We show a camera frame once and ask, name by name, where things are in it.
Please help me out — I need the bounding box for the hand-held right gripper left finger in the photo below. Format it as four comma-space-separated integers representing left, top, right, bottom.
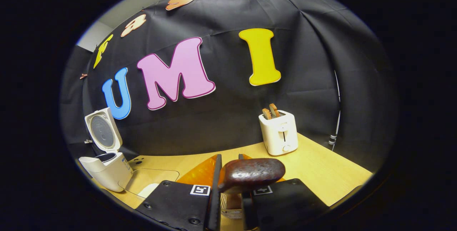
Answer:
135, 154, 222, 231

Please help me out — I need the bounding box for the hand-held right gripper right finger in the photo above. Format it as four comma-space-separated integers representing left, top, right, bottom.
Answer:
238, 154, 329, 231

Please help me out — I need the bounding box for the metal wire chopstick holder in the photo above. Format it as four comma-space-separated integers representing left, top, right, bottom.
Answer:
220, 194, 247, 231

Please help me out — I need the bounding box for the brown wooden spoon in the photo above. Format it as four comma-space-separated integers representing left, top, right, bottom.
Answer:
218, 158, 286, 210

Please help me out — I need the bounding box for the white rice cooker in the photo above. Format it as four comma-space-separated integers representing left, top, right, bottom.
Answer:
79, 107, 133, 192

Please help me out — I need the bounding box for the white toaster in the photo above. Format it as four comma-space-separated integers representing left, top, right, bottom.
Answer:
259, 110, 299, 156

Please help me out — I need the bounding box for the clear plastic container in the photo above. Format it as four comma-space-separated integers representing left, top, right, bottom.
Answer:
120, 168, 180, 199

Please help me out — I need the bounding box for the black backdrop cloth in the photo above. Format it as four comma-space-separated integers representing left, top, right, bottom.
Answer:
60, 0, 398, 172

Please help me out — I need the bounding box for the white wall cable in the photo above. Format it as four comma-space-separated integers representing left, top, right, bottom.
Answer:
328, 70, 341, 151

